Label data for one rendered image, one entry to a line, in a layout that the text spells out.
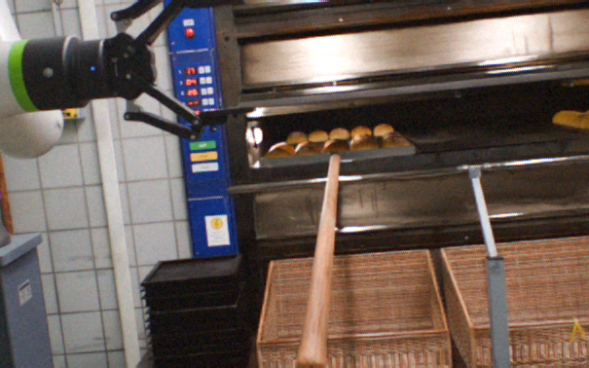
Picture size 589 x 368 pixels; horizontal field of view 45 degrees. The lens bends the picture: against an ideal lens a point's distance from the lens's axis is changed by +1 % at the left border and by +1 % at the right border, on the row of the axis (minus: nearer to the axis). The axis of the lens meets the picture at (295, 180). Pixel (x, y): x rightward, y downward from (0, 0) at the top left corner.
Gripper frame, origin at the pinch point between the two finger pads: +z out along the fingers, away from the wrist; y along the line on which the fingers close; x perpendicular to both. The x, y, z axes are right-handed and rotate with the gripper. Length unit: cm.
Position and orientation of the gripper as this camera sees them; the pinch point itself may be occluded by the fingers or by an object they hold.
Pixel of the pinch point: (240, 55)
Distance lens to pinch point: 89.9
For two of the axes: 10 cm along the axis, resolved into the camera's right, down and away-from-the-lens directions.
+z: 9.9, -0.8, -0.9
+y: 1.0, 9.9, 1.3
